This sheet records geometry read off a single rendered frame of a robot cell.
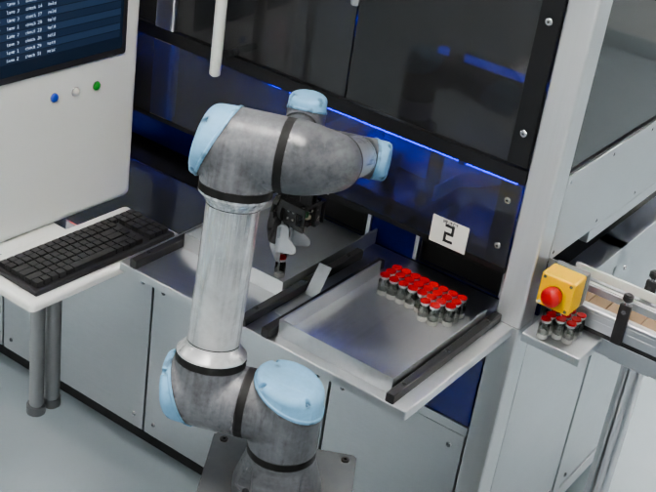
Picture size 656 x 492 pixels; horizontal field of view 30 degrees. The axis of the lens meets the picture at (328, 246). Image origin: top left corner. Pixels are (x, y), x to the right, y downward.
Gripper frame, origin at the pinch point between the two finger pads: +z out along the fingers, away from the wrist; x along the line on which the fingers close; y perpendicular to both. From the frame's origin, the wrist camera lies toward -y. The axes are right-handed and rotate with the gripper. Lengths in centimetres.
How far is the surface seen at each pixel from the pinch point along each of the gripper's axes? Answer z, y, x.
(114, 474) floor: 94, -50, 9
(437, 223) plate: -9.7, 23.9, 19.9
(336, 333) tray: 5.2, 21.4, -8.7
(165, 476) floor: 94, -40, 18
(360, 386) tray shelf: 5.4, 34.5, -19.4
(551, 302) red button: -6, 53, 16
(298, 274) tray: 2.3, 5.8, -1.0
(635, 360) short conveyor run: 7, 68, 31
